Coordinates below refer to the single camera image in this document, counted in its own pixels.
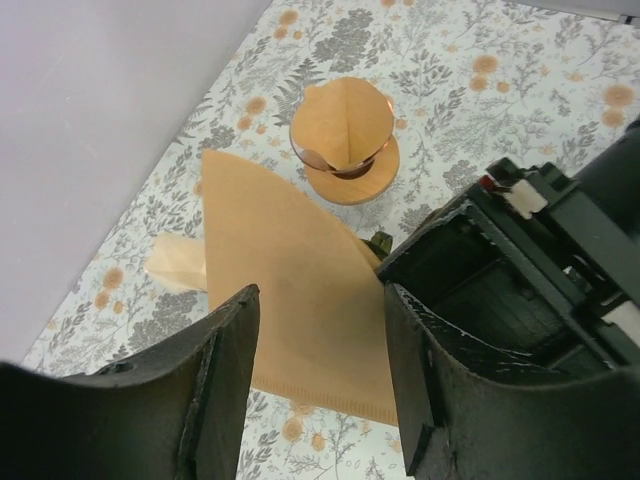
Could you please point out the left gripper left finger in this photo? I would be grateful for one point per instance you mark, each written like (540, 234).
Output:
(176, 410)

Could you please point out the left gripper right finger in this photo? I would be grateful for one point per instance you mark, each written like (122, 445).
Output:
(467, 410)

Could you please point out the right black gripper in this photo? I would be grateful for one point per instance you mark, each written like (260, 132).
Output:
(533, 263)

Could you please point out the green glass coffee dripper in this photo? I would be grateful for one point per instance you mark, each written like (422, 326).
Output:
(381, 244)

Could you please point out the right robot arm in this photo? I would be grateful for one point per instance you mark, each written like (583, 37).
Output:
(610, 165)

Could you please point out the orange coffee filter box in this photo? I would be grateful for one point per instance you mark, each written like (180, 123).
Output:
(178, 263)

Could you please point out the floral tablecloth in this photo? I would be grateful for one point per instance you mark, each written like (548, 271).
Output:
(470, 83)

